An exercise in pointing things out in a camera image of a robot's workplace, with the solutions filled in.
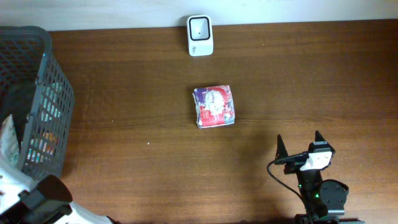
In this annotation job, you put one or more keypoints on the white barcode scanner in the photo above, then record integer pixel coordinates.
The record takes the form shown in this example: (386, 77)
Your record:
(200, 35)

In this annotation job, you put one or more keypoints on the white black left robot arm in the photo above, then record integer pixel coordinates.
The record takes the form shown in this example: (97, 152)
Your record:
(23, 200)

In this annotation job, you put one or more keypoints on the red purple tissue pack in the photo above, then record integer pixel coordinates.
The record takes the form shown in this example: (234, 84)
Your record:
(214, 106)

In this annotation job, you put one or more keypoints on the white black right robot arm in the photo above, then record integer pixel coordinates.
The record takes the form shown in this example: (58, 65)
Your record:
(323, 200)

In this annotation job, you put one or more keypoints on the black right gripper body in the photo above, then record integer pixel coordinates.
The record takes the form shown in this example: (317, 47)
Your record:
(294, 163)

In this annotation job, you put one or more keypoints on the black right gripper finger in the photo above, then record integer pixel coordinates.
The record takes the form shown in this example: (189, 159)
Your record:
(319, 137)
(281, 151)

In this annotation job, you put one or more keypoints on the grey plastic mesh basket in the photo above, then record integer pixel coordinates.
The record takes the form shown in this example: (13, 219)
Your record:
(36, 93)

